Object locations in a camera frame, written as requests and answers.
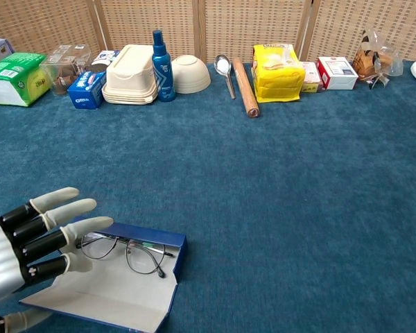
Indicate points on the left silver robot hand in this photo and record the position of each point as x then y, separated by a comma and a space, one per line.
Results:
0, 256

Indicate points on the blue grey glasses case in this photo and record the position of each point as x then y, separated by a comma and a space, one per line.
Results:
118, 291

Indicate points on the thin-framed eyeglasses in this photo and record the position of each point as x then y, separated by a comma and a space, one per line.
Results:
142, 258

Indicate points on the green tissue pack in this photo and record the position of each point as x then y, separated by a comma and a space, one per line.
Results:
14, 76

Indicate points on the blue Oreo cookie box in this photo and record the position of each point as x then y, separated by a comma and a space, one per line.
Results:
86, 90

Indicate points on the clear plastic cookie box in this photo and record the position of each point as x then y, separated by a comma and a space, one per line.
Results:
66, 69

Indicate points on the beige lidded lunch box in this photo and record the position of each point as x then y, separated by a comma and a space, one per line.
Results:
131, 76

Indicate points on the blue spray bottle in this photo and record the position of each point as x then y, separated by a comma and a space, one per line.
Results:
163, 73

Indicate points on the beige upturned bowl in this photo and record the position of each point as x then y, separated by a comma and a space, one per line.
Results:
190, 74

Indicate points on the metal spoon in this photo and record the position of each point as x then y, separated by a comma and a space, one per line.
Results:
223, 64

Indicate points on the wooden rolling pin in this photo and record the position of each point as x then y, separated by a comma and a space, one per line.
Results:
244, 86

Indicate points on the blue carpet table cover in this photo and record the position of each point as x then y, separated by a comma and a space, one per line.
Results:
298, 208

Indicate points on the yellow biscuit pack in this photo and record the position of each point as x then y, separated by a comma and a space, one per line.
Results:
277, 83

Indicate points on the wicker folding screen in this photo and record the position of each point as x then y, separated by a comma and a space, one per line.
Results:
249, 24

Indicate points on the white red box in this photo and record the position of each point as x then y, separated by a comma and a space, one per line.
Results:
336, 74

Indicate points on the clear bag of pastries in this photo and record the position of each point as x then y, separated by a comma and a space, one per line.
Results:
367, 62

